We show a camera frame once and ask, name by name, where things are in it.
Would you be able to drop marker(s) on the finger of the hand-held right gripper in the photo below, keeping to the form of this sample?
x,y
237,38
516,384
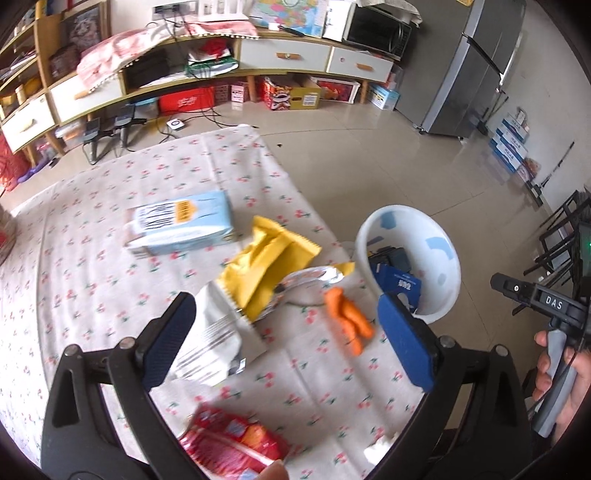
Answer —
x,y
512,288

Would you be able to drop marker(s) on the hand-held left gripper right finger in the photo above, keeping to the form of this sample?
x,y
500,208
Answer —
x,y
406,341

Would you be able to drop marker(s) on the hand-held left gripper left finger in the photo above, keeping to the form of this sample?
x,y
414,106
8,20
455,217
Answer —
x,y
168,337

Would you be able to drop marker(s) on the white silver snack packet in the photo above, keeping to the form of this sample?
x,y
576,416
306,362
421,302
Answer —
x,y
212,337

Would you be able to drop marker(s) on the blue cardboard carton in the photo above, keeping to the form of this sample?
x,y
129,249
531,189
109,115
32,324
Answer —
x,y
397,281

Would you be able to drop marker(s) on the white plastic bin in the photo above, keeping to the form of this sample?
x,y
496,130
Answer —
x,y
443,263

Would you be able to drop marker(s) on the black plastic tray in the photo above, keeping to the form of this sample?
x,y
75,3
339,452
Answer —
x,y
392,258

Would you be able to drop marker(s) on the person's right hand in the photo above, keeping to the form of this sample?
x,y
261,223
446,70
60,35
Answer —
x,y
579,387

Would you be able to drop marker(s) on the person's left hand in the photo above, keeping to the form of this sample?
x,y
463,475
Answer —
x,y
274,471

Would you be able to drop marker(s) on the black chair frames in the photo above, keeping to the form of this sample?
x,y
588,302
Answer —
x,y
561,240

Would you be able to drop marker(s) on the cherry print tablecloth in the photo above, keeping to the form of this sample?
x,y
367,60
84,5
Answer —
x,y
92,295

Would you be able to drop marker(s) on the small crumpled tissue ball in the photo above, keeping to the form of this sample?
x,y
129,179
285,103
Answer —
x,y
381,450

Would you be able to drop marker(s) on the light blue milk carton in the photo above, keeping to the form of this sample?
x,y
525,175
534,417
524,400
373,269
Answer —
x,y
184,221

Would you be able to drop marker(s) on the red snack packet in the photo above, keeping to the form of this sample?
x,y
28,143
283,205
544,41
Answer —
x,y
231,443

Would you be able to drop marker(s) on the yellow snack packet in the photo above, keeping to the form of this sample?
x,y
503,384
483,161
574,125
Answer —
x,y
268,263

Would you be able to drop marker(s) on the stack of blue white boxes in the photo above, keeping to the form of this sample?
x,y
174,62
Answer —
x,y
512,143

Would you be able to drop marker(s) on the plastic jar with red label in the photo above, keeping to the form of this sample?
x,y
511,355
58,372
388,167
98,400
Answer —
x,y
4,230

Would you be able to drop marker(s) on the white floor charger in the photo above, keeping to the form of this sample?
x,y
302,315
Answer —
x,y
176,126

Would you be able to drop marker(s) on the black handheld device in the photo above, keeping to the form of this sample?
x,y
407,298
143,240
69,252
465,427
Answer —
x,y
94,134
125,124

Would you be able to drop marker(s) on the grey refrigerator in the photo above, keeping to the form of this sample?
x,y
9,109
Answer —
x,y
461,69

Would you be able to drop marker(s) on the light blue small box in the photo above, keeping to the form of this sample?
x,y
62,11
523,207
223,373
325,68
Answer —
x,y
383,97

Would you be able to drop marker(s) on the red gift box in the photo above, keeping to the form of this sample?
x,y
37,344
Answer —
x,y
187,100

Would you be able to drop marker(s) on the small white pink box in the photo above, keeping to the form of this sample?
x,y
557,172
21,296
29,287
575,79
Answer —
x,y
239,94

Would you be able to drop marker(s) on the red flat box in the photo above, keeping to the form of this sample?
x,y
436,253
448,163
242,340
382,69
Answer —
x,y
339,90

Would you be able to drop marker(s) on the black box in cabinet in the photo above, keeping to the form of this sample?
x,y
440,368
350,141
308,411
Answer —
x,y
147,69

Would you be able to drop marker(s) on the yellow red cardboard box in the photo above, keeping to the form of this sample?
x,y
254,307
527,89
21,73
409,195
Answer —
x,y
291,94

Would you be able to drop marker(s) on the green striped bag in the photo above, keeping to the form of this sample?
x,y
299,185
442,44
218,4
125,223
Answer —
x,y
212,62

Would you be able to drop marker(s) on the pink cloth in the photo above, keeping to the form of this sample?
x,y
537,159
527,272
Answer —
x,y
120,50

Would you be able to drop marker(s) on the black microwave oven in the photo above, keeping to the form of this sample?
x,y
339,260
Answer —
x,y
376,30

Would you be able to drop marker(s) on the wooden cabinet with white drawers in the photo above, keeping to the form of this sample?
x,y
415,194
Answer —
x,y
286,55

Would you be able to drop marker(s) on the patterned white cloth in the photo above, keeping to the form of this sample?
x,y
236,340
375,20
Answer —
x,y
397,4

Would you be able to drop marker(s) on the wooden shelf unit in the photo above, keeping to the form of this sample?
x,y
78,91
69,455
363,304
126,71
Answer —
x,y
41,46

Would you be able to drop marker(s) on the framed cat picture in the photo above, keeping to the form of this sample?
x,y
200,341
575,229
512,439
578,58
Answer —
x,y
82,30

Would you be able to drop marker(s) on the white slotted rack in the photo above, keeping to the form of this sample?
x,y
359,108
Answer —
x,y
221,7

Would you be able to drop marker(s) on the colourful map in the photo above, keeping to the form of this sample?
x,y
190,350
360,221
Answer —
x,y
291,16

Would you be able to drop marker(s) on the wall socket panel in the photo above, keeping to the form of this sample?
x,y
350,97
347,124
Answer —
x,y
175,7

